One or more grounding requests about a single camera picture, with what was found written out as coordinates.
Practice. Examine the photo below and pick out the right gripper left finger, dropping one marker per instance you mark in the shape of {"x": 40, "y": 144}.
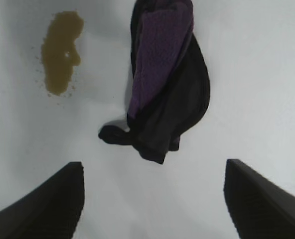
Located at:
{"x": 43, "y": 209}

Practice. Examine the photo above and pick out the brown liquid spill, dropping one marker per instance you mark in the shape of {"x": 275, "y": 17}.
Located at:
{"x": 60, "y": 49}

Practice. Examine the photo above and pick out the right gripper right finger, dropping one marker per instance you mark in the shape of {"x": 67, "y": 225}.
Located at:
{"x": 267, "y": 209}

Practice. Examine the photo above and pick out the black and purple cloth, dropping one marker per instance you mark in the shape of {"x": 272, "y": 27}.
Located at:
{"x": 162, "y": 74}

